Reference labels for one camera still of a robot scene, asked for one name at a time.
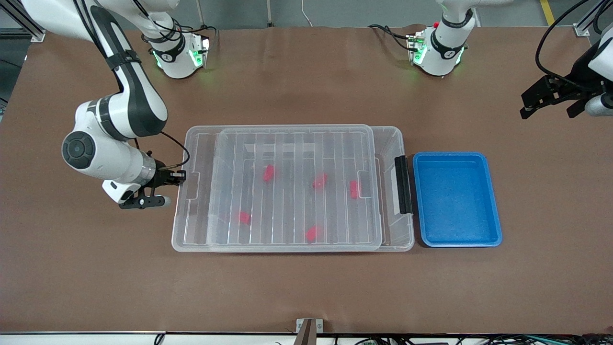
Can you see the clear plastic box lid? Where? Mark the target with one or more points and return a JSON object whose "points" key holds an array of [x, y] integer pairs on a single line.
{"points": [[287, 206]]}

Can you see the brown table cover sheet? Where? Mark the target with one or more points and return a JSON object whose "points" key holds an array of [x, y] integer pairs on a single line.
{"points": [[306, 287]]}

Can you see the grey frame leg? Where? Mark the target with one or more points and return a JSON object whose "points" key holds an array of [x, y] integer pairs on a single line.
{"points": [[269, 12], [201, 12]]}

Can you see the clear plastic storage box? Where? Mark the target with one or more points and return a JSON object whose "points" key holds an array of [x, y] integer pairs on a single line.
{"points": [[395, 139]]}

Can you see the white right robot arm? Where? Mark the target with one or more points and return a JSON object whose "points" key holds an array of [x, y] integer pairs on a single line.
{"points": [[134, 100]]}

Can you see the red block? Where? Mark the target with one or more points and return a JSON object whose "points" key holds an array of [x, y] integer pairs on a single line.
{"points": [[320, 180], [354, 189], [244, 218], [312, 233], [269, 173]]}

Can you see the metal table edge bracket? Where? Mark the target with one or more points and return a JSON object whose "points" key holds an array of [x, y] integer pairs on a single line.
{"points": [[309, 330]]}

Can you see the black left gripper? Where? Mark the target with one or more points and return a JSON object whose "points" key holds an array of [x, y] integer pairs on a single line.
{"points": [[578, 79]]}

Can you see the aluminium frame profile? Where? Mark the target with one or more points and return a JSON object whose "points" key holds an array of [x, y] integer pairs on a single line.
{"points": [[582, 29], [28, 28]]}

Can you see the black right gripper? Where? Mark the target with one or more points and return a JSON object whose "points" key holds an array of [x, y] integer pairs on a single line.
{"points": [[161, 178]]}

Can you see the blue plastic tray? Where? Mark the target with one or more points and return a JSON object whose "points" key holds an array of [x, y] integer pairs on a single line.
{"points": [[455, 201]]}

